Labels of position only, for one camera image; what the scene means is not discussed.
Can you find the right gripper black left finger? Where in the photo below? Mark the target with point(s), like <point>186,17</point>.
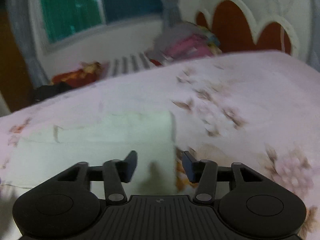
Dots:
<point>116,172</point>

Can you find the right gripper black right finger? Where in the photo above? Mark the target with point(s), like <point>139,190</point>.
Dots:
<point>203,173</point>

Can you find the white knit garment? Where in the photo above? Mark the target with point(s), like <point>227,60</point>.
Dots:
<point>49,151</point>

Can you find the pile of pink grey clothes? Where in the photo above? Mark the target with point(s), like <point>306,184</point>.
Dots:
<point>184,41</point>

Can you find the pink floral bed sheet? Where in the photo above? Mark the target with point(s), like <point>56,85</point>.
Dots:
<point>258,108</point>

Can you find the red orange patterned cloth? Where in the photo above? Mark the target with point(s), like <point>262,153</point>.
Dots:
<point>88,73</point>

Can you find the grey striped pillow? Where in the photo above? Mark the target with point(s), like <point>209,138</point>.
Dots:
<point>131,64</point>

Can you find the black cloth on bed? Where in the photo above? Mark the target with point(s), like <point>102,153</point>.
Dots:
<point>48,91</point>

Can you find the brown wooden door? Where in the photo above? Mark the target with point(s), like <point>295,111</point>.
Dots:
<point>16,87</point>

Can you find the red and white headboard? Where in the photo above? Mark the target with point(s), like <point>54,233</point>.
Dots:
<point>237,30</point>

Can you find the green glass window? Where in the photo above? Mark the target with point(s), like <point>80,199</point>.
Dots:
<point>65,21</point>

